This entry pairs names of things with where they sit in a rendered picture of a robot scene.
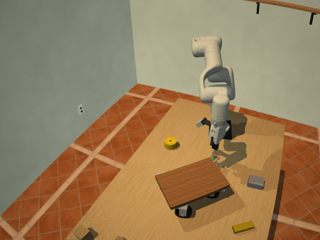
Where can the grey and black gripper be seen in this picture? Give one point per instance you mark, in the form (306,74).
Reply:
(216,134)

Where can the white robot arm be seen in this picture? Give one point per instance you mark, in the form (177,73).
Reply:
(218,96)

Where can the wooden dolly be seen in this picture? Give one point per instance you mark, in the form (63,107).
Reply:
(190,183)

